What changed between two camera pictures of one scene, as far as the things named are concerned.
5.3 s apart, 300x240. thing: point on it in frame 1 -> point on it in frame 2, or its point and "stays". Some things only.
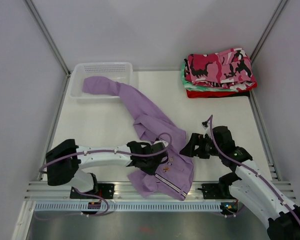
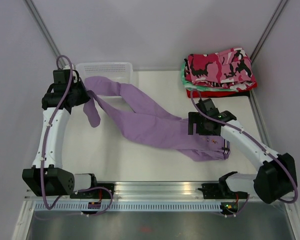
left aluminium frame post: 39,20 stays
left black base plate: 105,191 stays
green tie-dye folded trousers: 190,86 stays
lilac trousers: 175,176 -> 142,122
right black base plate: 212,191 stays
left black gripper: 151,171 -> 85,98
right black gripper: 195,139 -> 193,118
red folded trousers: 193,94 stays
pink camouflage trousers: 231,69 stays
